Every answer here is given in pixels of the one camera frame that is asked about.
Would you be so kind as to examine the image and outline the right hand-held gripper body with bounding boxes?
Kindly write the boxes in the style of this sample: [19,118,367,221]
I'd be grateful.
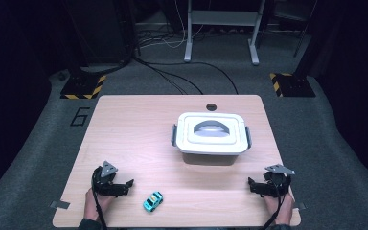
[263,164,296,197]

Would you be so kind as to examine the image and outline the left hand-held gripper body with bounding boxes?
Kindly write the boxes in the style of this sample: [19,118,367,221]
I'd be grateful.
[91,160,119,196]

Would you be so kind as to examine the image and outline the turquoise toy car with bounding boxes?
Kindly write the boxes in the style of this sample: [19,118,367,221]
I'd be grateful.
[142,191,165,213]

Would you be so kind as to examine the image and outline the clear plastic storage box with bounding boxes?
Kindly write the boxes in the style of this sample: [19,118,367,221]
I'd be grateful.
[171,124,253,167]

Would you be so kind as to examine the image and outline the white lid with grey handle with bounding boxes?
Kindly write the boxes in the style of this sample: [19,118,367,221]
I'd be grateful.
[175,111,249,156]

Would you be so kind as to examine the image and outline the person's left hand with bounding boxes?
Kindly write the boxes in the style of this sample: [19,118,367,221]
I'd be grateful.
[84,188,116,221]

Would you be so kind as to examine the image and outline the person's right hand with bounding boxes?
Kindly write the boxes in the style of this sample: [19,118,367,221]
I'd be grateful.
[263,193,295,225]

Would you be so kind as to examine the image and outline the dark equipment cabinet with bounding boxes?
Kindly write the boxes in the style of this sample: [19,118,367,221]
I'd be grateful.
[63,0,138,65]

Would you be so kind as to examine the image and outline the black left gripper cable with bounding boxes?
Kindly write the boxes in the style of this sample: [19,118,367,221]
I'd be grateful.
[91,186,108,230]

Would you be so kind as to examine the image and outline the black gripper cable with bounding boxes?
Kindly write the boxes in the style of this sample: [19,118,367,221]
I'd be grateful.
[261,180,286,230]
[91,186,108,230]

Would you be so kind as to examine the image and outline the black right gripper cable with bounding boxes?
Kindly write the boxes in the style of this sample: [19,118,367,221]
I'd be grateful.
[261,180,286,230]

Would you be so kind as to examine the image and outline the black base plate striped edge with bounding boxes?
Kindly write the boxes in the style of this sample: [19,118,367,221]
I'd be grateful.
[269,72,316,98]
[59,74,107,100]

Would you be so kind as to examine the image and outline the black floor cable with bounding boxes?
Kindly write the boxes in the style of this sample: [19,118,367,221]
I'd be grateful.
[133,57,204,96]
[147,60,240,96]

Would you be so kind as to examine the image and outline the tangle of floor cables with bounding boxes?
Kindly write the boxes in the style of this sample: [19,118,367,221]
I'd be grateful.
[137,28,205,50]

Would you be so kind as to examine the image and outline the white metal stand frame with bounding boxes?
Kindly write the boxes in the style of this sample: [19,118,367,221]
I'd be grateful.
[183,0,267,66]

